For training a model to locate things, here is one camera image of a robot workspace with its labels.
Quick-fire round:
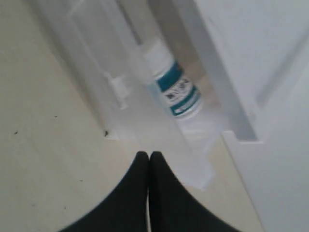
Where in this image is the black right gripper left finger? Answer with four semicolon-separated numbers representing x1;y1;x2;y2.
62;151;149;232

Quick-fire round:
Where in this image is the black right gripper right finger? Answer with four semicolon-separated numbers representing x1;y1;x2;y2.
149;151;238;232

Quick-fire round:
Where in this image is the white teal pill bottle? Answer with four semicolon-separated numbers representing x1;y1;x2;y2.
141;39;202;120

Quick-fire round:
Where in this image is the clear drawer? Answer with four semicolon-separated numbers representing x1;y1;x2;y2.
32;0;256;189

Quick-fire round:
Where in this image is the white plastic drawer cabinet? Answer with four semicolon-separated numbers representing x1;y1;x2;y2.
195;0;309;232

